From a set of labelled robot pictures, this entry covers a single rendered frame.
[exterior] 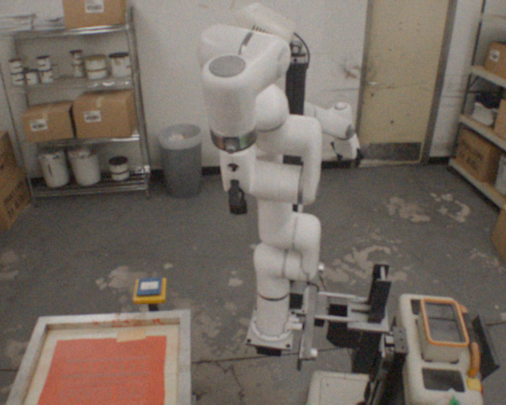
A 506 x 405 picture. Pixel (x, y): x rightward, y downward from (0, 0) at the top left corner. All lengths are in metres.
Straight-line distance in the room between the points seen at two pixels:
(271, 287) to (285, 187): 0.36
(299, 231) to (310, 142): 0.27
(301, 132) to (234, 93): 0.29
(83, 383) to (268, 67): 1.19
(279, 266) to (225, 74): 0.64
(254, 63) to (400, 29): 4.21
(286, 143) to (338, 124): 0.66
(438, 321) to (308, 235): 0.78
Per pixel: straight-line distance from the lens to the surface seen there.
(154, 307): 1.80
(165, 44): 4.26
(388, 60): 4.77
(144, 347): 1.54
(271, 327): 1.25
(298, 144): 0.82
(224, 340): 2.78
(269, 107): 0.74
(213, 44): 0.64
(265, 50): 0.60
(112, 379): 1.48
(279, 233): 1.01
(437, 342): 1.54
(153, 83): 4.35
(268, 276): 1.11
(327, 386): 2.24
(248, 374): 2.60
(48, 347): 1.65
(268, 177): 0.87
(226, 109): 0.58
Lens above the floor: 2.11
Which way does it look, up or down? 31 degrees down
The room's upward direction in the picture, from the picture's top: straight up
